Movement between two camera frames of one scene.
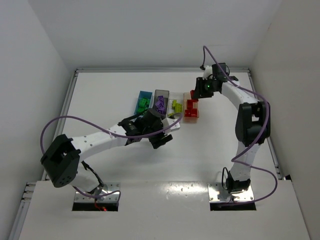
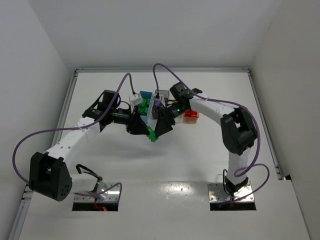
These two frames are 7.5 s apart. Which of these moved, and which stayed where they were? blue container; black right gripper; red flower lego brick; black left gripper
Moved: black left gripper; black right gripper
Stayed: red flower lego brick; blue container
